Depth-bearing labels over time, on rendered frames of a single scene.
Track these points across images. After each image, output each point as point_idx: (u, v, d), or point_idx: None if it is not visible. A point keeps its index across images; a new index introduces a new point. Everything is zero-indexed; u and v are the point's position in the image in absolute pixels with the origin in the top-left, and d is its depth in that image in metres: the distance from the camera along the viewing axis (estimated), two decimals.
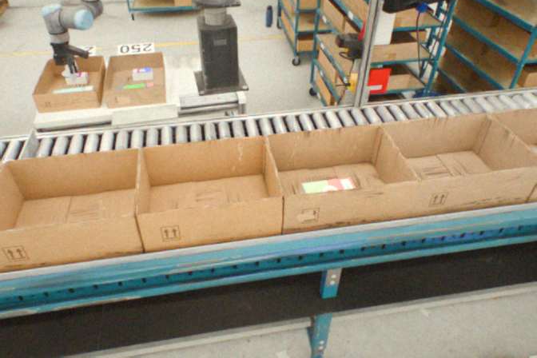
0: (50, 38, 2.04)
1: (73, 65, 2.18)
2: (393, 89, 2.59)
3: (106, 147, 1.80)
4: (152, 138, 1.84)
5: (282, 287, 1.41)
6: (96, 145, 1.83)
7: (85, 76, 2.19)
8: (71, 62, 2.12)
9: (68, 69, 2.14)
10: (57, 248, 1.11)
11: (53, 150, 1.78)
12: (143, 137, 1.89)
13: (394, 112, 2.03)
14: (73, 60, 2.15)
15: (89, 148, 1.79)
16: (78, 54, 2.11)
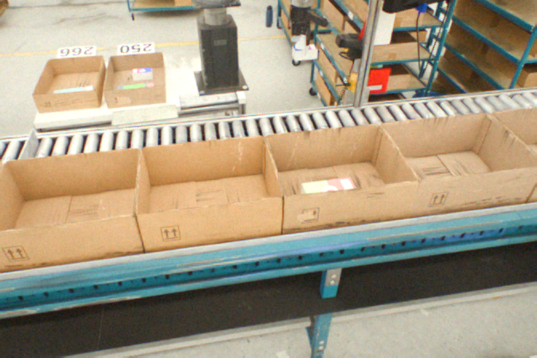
0: (296, 1, 1.68)
1: (304, 35, 1.82)
2: (393, 89, 2.59)
3: (106, 147, 1.80)
4: (152, 138, 1.84)
5: (282, 287, 1.41)
6: (96, 145, 1.83)
7: (316, 49, 1.84)
8: (308, 32, 1.77)
9: (303, 41, 1.78)
10: (57, 248, 1.11)
11: (53, 150, 1.78)
12: (143, 137, 1.89)
13: (394, 112, 2.03)
14: None
15: (89, 148, 1.79)
16: (319, 21, 1.75)
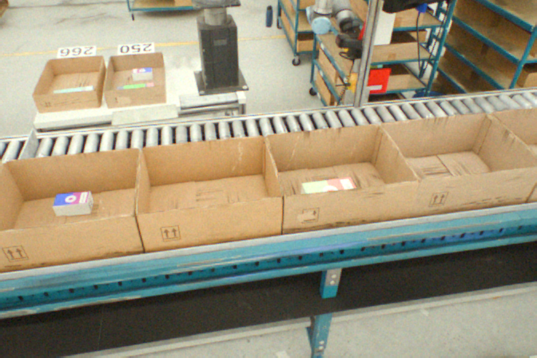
0: None
1: None
2: (393, 89, 2.59)
3: (106, 147, 1.80)
4: (152, 138, 1.84)
5: (282, 287, 1.41)
6: (96, 145, 1.83)
7: (87, 201, 1.29)
8: None
9: None
10: (57, 248, 1.11)
11: (53, 150, 1.78)
12: (143, 137, 1.89)
13: (394, 112, 2.03)
14: None
15: (89, 148, 1.79)
16: (348, 25, 2.03)
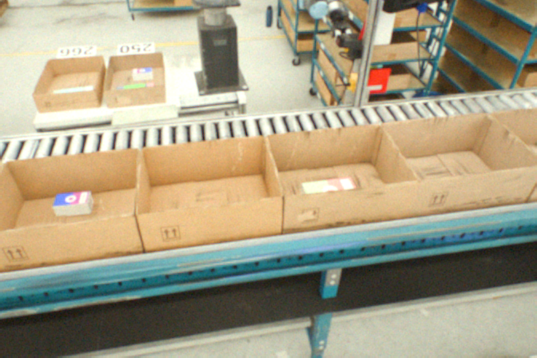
0: None
1: (345, 33, 2.16)
2: (393, 89, 2.59)
3: (106, 147, 1.80)
4: (152, 138, 1.84)
5: (282, 287, 1.41)
6: (96, 145, 1.83)
7: (87, 201, 1.29)
8: (336, 27, 2.16)
9: None
10: (57, 248, 1.11)
11: (53, 150, 1.78)
12: (143, 137, 1.89)
13: (394, 112, 2.03)
14: (342, 26, 2.16)
15: (89, 148, 1.79)
16: (337, 16, 2.13)
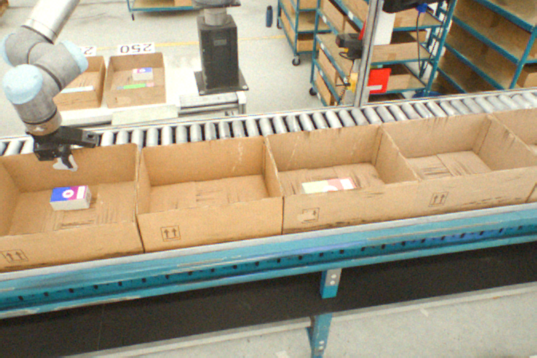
0: (25, 126, 1.09)
1: (69, 153, 1.25)
2: (393, 89, 2.59)
3: None
4: (152, 138, 1.84)
5: (282, 287, 1.41)
6: (96, 145, 1.83)
7: (85, 196, 1.27)
8: (67, 155, 1.20)
9: (63, 162, 1.23)
10: (57, 251, 1.10)
11: None
12: (143, 137, 1.89)
13: (394, 112, 2.03)
14: (70, 147, 1.22)
15: None
16: (79, 144, 1.18)
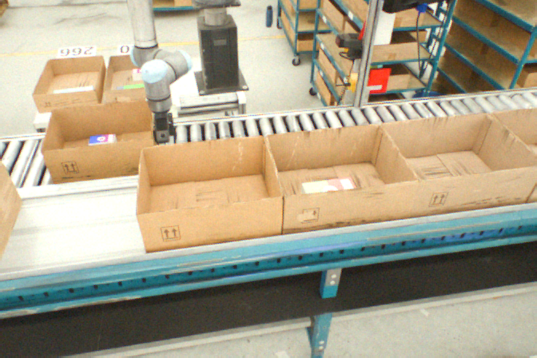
0: None
1: None
2: (393, 89, 2.59)
3: None
4: None
5: (282, 287, 1.41)
6: None
7: (113, 140, 1.75)
8: (157, 133, 1.62)
9: None
10: (99, 164, 1.58)
11: None
12: None
13: (394, 112, 2.03)
14: None
15: None
16: (156, 132, 1.56)
